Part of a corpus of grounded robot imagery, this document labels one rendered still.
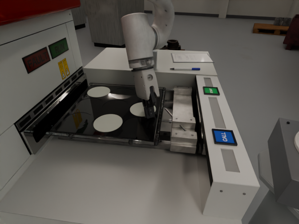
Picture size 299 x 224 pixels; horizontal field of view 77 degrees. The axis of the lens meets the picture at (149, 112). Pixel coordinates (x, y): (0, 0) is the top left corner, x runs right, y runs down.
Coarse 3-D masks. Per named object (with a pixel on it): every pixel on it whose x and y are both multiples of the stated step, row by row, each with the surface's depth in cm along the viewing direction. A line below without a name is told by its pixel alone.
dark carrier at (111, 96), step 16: (80, 96) 80; (112, 96) 80; (128, 96) 80; (160, 96) 80; (80, 112) 70; (96, 112) 70; (112, 112) 70; (128, 112) 70; (64, 128) 62; (80, 128) 62; (128, 128) 62; (144, 128) 62
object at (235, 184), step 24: (216, 96) 68; (216, 120) 57; (216, 144) 48; (240, 144) 48; (216, 168) 42; (240, 168) 42; (216, 192) 41; (240, 192) 40; (216, 216) 46; (240, 216) 45
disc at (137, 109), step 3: (141, 102) 76; (132, 105) 74; (135, 105) 74; (138, 105) 74; (141, 105) 74; (132, 108) 72; (135, 108) 72; (138, 108) 72; (141, 108) 72; (132, 111) 71; (135, 111) 71; (138, 111) 71; (141, 111) 71; (135, 114) 69; (138, 114) 69; (141, 114) 69; (144, 114) 69
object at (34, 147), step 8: (80, 80) 85; (72, 88) 79; (64, 96) 74; (48, 104) 67; (56, 104) 69; (72, 104) 80; (40, 112) 63; (48, 112) 65; (64, 112) 75; (32, 120) 59; (40, 120) 61; (56, 120) 70; (24, 128) 56; (32, 128) 58; (48, 128) 67; (24, 136) 55; (32, 136) 58; (40, 136) 63; (48, 136) 66; (32, 144) 59; (40, 144) 62; (32, 152) 59
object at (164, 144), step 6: (60, 138) 69; (66, 138) 69; (78, 138) 68; (114, 144) 67; (120, 144) 67; (126, 144) 66; (132, 144) 66; (138, 144) 66; (162, 144) 64; (168, 144) 64
